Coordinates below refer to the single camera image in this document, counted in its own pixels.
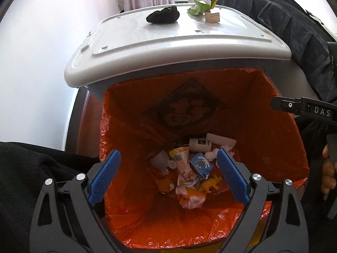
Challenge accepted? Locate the small brown cardboard box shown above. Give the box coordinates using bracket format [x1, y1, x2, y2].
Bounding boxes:
[205, 11, 220, 23]

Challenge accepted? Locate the orange white wet-wipe pack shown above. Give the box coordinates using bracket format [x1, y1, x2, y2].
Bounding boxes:
[175, 186, 206, 210]

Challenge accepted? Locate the grey plastic bin lid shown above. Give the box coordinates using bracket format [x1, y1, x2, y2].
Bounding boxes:
[64, 3, 291, 87]

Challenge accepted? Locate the orange snack bag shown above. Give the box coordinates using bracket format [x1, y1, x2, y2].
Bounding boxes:
[169, 146, 199, 188]

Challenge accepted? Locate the blue torn carton box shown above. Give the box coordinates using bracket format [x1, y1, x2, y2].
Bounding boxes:
[189, 152, 213, 179]

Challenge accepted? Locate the orange trash bag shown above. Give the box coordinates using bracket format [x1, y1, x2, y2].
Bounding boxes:
[100, 67, 309, 249]

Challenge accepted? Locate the orange white sock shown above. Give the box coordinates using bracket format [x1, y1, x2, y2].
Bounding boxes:
[156, 178, 175, 194]

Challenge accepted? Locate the white tissue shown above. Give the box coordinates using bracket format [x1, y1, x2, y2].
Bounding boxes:
[205, 133, 237, 161]

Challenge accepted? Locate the person right hand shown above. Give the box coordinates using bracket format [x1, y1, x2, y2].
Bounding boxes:
[321, 145, 336, 195]

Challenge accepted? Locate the black cloth ball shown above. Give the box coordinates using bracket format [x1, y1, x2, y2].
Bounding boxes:
[146, 5, 180, 25]

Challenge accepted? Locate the beige cylindrical bottle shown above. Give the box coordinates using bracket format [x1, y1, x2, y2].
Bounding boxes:
[189, 138, 211, 152]

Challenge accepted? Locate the green snack wrapper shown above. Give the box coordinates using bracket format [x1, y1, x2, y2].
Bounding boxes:
[187, 0, 217, 16]

